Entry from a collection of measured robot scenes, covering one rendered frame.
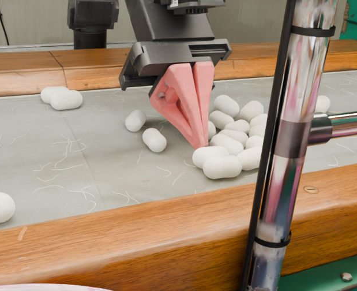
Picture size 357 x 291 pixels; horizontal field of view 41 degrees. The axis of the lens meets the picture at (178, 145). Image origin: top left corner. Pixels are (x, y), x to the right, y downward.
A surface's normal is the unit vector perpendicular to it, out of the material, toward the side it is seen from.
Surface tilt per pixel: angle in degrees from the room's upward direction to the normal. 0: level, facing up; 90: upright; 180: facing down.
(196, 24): 40
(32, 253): 0
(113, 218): 0
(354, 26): 88
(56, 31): 91
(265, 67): 45
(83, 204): 0
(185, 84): 61
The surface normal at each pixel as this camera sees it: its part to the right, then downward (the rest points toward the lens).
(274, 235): -0.02, 0.42
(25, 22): 0.45, 0.41
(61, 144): 0.07, -0.90
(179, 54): 0.34, -0.43
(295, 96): -0.33, 0.38
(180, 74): 0.42, -0.07
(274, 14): -0.88, 0.14
